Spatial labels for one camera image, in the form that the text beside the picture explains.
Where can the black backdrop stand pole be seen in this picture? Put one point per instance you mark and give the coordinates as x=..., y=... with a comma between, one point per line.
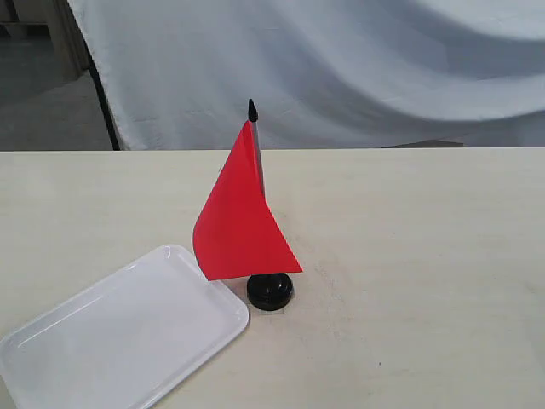
x=103, y=102

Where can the white backdrop cloth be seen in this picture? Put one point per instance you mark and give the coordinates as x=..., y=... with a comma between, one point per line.
x=180, y=74

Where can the red flag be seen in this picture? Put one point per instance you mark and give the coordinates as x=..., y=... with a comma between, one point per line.
x=236, y=234

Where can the black round object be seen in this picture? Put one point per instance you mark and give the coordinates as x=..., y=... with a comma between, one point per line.
x=269, y=292

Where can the white plastic tray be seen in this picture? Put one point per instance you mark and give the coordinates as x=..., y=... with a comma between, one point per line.
x=125, y=341

